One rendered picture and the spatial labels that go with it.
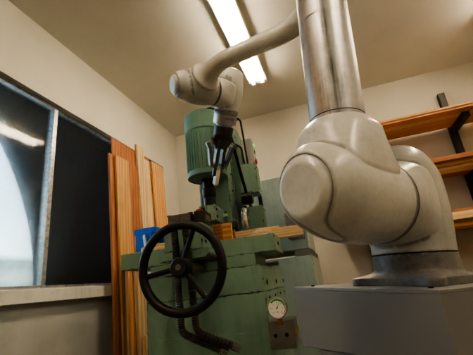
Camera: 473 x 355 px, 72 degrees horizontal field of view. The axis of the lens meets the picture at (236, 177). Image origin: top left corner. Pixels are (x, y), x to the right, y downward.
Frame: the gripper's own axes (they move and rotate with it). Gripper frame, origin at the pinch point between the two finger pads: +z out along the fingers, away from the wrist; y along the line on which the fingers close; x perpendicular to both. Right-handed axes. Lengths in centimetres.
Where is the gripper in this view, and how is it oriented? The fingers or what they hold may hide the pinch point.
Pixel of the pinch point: (216, 176)
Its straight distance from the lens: 130.0
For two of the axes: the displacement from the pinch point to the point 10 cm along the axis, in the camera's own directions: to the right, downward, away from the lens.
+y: 9.0, 0.4, 4.3
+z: -1.6, 9.6, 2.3
